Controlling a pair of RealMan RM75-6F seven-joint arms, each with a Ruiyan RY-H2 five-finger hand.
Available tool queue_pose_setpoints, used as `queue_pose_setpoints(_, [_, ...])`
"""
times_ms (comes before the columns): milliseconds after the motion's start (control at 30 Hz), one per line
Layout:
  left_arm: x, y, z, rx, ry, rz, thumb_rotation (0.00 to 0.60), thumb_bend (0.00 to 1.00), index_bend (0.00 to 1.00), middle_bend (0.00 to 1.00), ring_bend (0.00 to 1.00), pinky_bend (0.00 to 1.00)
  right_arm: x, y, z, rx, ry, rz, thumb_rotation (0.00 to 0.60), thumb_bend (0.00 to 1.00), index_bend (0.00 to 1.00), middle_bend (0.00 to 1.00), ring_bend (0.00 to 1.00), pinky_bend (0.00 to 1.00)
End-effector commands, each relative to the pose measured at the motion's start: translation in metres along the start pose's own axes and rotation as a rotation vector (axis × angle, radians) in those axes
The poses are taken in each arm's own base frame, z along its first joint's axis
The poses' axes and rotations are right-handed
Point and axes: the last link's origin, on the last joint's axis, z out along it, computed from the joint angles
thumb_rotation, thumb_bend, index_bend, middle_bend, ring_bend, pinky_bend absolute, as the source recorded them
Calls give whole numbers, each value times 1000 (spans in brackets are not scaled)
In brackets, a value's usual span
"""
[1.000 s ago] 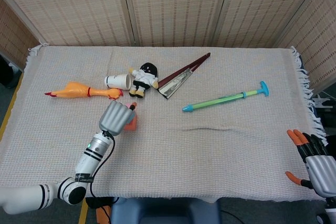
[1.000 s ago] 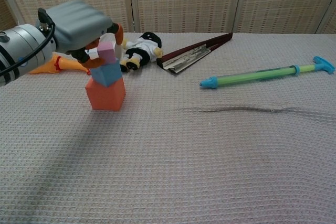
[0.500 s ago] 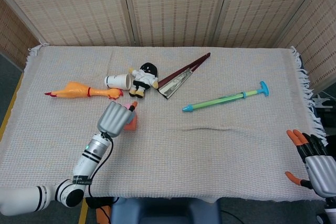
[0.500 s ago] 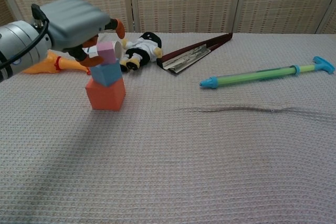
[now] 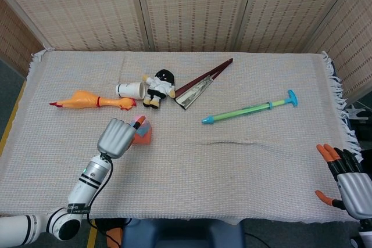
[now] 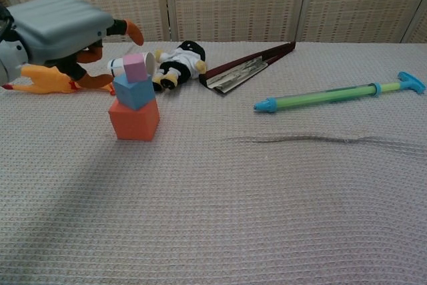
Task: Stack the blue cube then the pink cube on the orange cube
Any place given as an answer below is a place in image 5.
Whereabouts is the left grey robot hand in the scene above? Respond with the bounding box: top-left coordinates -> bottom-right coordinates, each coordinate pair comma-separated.
96,115 -> 146,160

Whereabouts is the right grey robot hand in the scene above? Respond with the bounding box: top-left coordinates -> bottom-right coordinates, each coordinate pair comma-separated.
314,143 -> 372,221

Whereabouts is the small pink foam cube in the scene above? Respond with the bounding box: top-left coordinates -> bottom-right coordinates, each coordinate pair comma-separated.
130,115 -> 146,127

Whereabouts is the medium blue foam cube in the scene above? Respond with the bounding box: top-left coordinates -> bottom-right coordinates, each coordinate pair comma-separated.
135,121 -> 152,138

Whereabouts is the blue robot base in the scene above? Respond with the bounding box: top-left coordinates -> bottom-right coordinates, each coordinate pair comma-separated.
121,218 -> 246,248

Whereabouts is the large orange foam cube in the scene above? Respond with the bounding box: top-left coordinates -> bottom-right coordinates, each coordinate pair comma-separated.
131,130 -> 153,146

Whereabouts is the yellow rubber chicken toy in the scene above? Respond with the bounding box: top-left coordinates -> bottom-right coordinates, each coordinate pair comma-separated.
48,90 -> 137,112

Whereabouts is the white paper cup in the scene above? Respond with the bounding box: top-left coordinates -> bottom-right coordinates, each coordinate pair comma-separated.
115,81 -> 146,100

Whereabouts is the black white plush doll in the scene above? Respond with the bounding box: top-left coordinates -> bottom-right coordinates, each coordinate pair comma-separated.
141,69 -> 177,110

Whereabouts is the dark red folding fan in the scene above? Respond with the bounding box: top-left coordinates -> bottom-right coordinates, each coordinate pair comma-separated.
173,57 -> 234,110

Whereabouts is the beige woven tablecloth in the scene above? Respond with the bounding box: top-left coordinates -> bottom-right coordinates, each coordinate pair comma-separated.
0,49 -> 364,225

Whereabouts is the orange plastic part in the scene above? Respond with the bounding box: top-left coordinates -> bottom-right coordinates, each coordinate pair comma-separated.
106,227 -> 123,248

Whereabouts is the yellow floor tape strip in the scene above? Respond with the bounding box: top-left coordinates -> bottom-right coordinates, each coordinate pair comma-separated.
0,81 -> 27,156
87,226 -> 98,248

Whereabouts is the green blue water squirter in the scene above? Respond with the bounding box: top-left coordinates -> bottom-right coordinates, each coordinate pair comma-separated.
202,89 -> 299,125

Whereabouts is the woven folding screen panel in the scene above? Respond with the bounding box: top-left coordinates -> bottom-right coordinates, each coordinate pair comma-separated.
302,0 -> 372,106
0,0 -> 149,53
0,0 -> 44,77
132,0 -> 258,53
234,0 -> 364,54

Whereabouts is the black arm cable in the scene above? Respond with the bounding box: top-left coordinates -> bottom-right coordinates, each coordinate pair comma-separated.
85,154 -> 117,248

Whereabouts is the white metal bracket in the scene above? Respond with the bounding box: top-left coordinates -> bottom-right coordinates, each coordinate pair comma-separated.
345,107 -> 369,121

